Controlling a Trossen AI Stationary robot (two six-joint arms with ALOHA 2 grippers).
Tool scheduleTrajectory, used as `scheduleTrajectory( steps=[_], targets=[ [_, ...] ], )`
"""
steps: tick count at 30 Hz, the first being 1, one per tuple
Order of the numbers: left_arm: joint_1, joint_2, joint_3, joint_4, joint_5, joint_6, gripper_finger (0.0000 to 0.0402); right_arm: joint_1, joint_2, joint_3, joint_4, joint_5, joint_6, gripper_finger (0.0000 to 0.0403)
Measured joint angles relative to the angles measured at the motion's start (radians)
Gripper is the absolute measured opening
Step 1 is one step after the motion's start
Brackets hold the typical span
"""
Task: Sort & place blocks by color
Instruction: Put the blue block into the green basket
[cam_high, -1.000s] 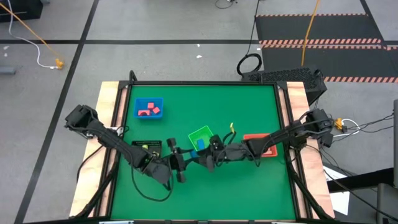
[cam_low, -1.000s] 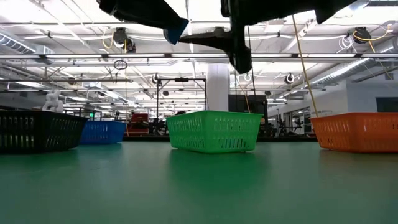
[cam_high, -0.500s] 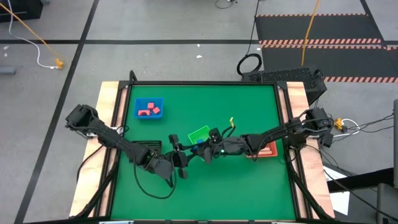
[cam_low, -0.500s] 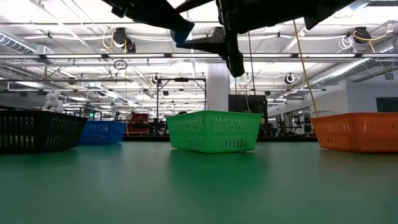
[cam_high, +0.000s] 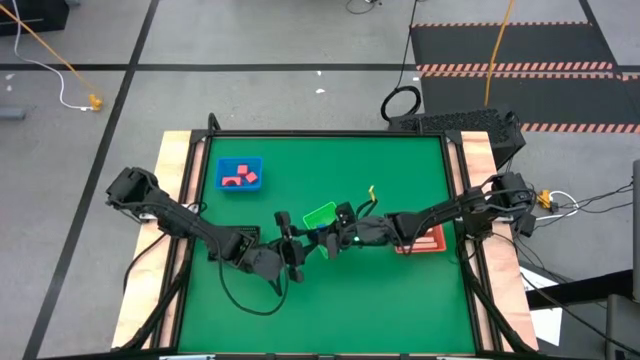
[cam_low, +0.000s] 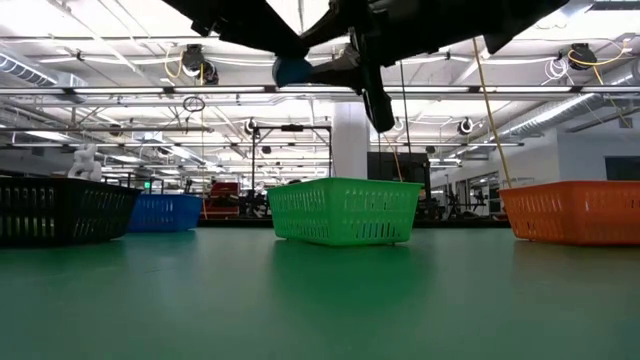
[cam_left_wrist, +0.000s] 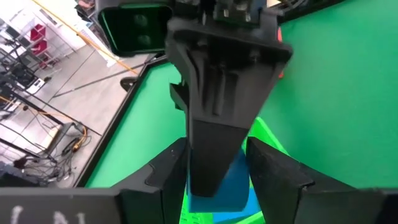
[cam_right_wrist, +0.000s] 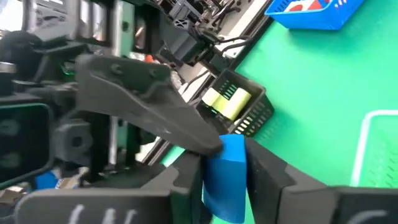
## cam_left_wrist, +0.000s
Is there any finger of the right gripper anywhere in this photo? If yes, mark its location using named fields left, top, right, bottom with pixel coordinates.
left=165, top=17, right=294, bottom=198
left=169, top=82, right=188, bottom=112

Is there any blue cube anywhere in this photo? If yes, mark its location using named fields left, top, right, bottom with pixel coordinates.
left=186, top=148, right=262, bottom=223

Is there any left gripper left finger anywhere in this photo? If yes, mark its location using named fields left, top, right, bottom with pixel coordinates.
left=111, top=138, right=190, bottom=224

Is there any metal wire shelf rack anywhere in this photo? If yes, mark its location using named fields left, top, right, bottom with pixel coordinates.
left=0, top=15, right=77, bottom=85

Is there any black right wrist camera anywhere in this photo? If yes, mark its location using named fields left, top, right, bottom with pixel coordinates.
left=95, top=0, right=174, bottom=58

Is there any red plastic basket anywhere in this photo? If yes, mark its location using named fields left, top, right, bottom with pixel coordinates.
left=276, top=26, right=286, bottom=79

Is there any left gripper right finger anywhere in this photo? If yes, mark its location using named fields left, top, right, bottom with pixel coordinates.
left=245, top=136, right=387, bottom=224

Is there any yellow floor cable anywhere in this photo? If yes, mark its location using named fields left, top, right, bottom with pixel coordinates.
left=30, top=0, right=140, bottom=76

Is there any yellow coiled cable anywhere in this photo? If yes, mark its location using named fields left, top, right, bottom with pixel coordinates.
left=72, top=126, right=89, bottom=152

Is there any black corner bracket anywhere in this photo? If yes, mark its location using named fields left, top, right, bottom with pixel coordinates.
left=119, top=76, right=138, bottom=93

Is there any green plastic basket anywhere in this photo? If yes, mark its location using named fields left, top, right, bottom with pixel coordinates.
left=178, top=116, right=290, bottom=224

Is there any red storage bin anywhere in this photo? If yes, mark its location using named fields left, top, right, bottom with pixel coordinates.
left=30, top=40, right=49, bottom=57
left=29, top=24, right=48, bottom=42

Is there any low equipment stand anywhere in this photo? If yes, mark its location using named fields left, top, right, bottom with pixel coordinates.
left=39, top=120, right=90, bottom=158

